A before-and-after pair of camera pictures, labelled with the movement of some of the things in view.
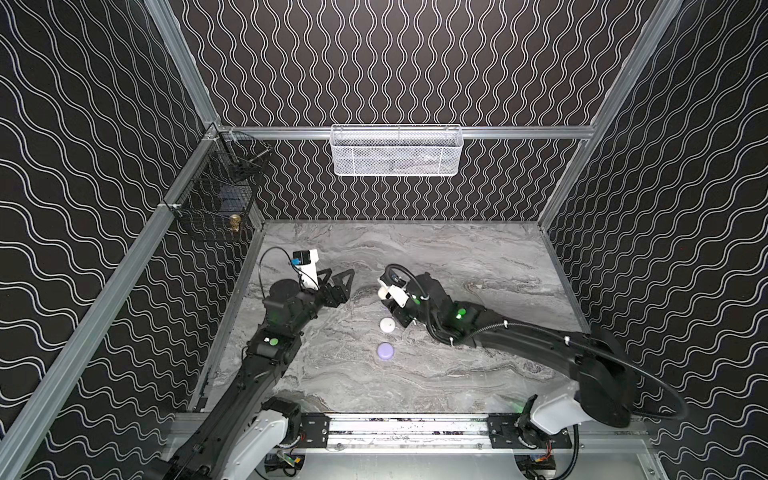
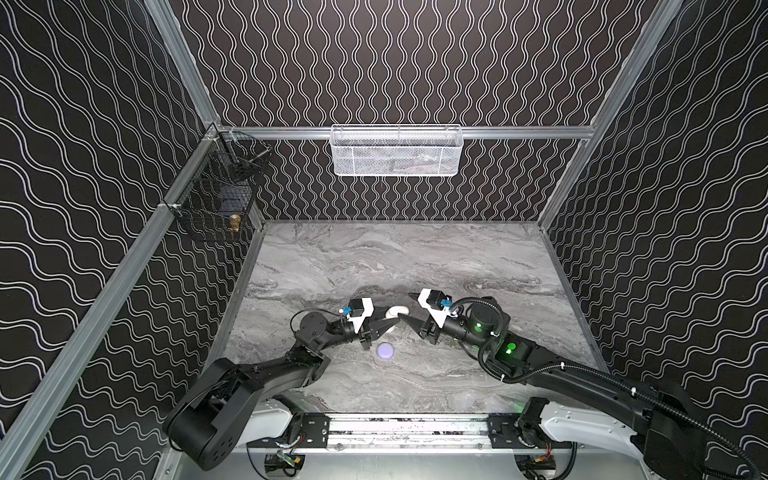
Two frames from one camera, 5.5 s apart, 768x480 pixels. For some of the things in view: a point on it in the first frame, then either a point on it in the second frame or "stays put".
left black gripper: (327, 288) → (363, 327)
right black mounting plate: (504, 435) stays put
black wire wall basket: (219, 200) stays put
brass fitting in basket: (234, 222) stays put
